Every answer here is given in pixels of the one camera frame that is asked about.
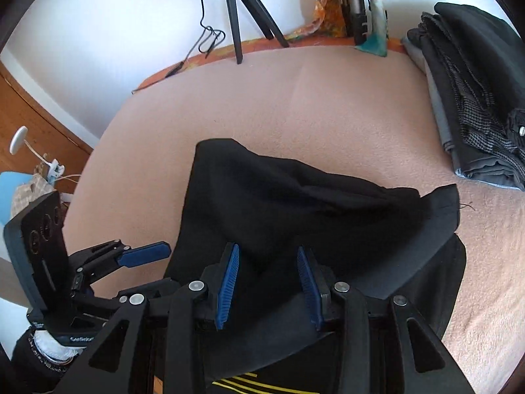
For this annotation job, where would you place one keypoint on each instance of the beige patterned cloth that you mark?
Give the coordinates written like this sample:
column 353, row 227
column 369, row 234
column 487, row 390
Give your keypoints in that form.
column 26, row 197

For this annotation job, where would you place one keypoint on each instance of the pink blanket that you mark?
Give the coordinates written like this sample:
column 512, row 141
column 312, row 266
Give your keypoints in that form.
column 328, row 102

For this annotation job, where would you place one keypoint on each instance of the stack of folded dark clothes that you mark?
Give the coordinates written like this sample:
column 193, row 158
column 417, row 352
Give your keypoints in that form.
column 471, row 90

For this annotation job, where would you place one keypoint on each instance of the orange patterned cloth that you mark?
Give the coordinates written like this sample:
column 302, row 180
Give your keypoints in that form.
column 328, row 12

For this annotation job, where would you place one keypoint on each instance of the light blue panel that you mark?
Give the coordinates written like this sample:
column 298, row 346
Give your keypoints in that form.
column 10, row 188

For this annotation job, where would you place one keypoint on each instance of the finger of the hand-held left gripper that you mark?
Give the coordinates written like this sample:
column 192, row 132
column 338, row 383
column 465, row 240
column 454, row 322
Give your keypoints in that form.
column 108, row 299
column 143, row 252

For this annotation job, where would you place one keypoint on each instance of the orange printed bedsheet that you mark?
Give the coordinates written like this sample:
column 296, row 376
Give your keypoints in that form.
column 262, row 45

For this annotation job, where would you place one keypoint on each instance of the doll with teal dress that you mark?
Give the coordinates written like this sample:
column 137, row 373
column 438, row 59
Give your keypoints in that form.
column 377, row 37

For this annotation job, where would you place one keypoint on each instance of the black pants with yellow print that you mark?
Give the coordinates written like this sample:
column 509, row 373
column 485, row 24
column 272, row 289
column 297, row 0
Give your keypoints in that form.
column 287, row 197

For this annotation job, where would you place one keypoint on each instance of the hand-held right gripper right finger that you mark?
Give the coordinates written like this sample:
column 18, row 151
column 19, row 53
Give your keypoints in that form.
column 307, row 287

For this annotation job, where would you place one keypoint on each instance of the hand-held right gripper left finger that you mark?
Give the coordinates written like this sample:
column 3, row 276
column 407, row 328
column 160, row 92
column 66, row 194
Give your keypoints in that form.
column 227, row 287

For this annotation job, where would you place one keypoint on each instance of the black mini tripod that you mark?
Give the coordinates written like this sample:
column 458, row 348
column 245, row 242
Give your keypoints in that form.
column 233, row 16

